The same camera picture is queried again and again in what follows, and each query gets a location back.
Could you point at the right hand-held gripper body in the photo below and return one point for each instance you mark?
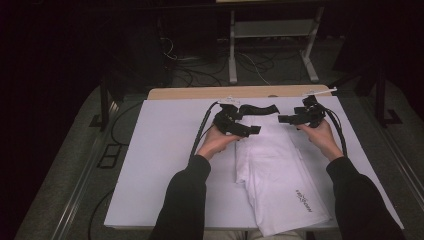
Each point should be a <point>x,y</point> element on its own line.
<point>311,113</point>

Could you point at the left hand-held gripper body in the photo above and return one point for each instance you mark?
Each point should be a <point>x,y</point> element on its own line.
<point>226,121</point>

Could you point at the white shorts with black waistband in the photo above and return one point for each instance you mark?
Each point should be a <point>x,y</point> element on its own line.
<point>273,160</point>

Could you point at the person's left hand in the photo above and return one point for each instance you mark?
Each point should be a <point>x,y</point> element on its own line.
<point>216,143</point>

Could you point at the person's right hand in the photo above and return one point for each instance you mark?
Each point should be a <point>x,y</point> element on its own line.
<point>322,138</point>

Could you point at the wooden table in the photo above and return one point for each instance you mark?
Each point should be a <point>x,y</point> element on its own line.
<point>200,92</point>

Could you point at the white board table cover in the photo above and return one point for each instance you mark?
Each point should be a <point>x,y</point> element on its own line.
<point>160,133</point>

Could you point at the black metal stand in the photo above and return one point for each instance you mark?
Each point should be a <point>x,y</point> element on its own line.
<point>380,100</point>
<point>104,106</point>

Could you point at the person's legs in beige trousers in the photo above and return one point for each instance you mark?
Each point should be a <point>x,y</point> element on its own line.
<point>226,236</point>

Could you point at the white metal desk frame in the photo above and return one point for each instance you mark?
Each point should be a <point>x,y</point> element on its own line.
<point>273,28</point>

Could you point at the black floor outlet frame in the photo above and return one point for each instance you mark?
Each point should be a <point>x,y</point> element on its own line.
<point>109,156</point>

